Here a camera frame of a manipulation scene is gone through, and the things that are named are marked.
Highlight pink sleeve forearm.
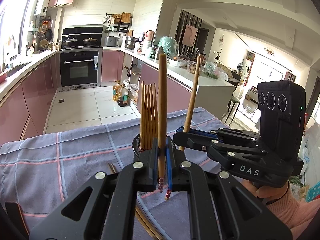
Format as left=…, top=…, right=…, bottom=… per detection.
left=266, top=185, right=319, bottom=239

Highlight white kitchen counter island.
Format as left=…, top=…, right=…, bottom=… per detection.
left=103, top=47, right=235, bottom=120

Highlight pink kitchen cabinets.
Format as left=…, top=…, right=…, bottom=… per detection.
left=0, top=49, right=193, bottom=145

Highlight person's right hand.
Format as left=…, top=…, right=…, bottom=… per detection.
left=242, top=179, right=289, bottom=202

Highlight black mesh cup holder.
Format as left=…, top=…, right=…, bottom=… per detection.
left=132, top=132, right=176, bottom=158

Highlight plaid grey tablecloth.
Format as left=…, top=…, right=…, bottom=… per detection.
left=1, top=107, right=229, bottom=239

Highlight dark wooden tray edge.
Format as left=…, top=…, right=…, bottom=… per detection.
left=5, top=202, right=29, bottom=239

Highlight mint green food cover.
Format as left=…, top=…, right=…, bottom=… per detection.
left=158, top=36, right=180, bottom=60

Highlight dark oil bottle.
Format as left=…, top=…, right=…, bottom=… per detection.
left=117, top=83, right=128, bottom=107

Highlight yellow oil bottle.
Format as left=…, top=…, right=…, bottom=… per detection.
left=113, top=80, right=121, bottom=101

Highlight steel stock pot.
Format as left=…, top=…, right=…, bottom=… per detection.
left=124, top=36, right=139, bottom=50

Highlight black built-in oven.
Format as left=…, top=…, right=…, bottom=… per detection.
left=59, top=47, right=103, bottom=91

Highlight white water heater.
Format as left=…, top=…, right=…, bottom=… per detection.
left=34, top=0, right=50, bottom=17

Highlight black camera box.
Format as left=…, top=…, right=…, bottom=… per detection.
left=258, top=80, right=305, bottom=162

